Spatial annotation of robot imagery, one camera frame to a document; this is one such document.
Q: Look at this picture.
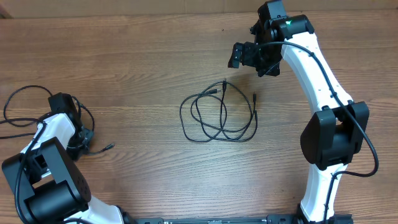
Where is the thick black USB cable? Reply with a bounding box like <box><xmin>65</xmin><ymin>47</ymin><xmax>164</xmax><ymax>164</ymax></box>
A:
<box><xmin>0</xmin><ymin>85</ymin><xmax>115</xmax><ymax>156</ymax></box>

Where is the thin black USB cable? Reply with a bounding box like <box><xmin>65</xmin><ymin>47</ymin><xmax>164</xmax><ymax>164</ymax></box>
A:
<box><xmin>189</xmin><ymin>78</ymin><xmax>259</xmax><ymax>142</ymax></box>

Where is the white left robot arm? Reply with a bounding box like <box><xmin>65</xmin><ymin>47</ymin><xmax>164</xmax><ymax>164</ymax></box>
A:
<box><xmin>2</xmin><ymin>93</ymin><xmax>134</xmax><ymax>223</ymax></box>

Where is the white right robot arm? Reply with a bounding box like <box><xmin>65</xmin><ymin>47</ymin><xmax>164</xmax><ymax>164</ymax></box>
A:
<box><xmin>228</xmin><ymin>1</ymin><xmax>369</xmax><ymax>223</ymax></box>

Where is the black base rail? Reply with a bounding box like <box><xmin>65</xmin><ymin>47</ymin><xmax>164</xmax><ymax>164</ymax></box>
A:
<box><xmin>133</xmin><ymin>215</ymin><xmax>304</xmax><ymax>224</ymax></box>

